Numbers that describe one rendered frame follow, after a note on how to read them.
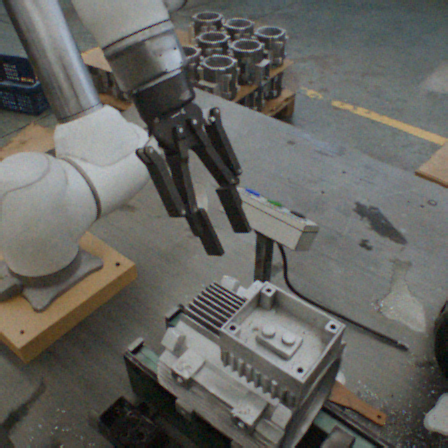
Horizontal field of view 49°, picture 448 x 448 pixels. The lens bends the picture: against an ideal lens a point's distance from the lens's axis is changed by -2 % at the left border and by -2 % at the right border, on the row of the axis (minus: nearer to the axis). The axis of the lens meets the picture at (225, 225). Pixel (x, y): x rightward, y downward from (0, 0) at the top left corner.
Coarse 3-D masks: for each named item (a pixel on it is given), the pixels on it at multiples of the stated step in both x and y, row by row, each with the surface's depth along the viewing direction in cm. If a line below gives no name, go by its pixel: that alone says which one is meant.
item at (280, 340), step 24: (264, 288) 65; (240, 312) 62; (264, 312) 66; (288, 312) 66; (312, 312) 63; (240, 336) 63; (264, 336) 61; (288, 336) 60; (312, 336) 63; (336, 336) 59; (240, 360) 60; (264, 360) 57; (288, 360) 60; (312, 360) 60; (264, 384) 60; (288, 384) 57; (312, 384) 59
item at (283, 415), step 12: (228, 276) 74; (228, 288) 73; (168, 336) 66; (180, 336) 66; (168, 348) 66; (180, 348) 67; (276, 408) 58; (288, 408) 58; (276, 420) 58; (288, 420) 57
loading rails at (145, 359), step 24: (168, 312) 89; (144, 360) 83; (144, 384) 84; (144, 408) 85; (168, 408) 82; (336, 408) 75; (192, 432) 81; (216, 432) 74; (312, 432) 76; (360, 432) 73
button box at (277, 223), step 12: (240, 192) 90; (252, 204) 88; (264, 204) 87; (252, 216) 88; (264, 216) 87; (276, 216) 86; (288, 216) 85; (252, 228) 88; (264, 228) 87; (276, 228) 86; (288, 228) 85; (300, 228) 83; (312, 228) 86; (276, 240) 86; (288, 240) 85; (300, 240) 84; (312, 240) 89
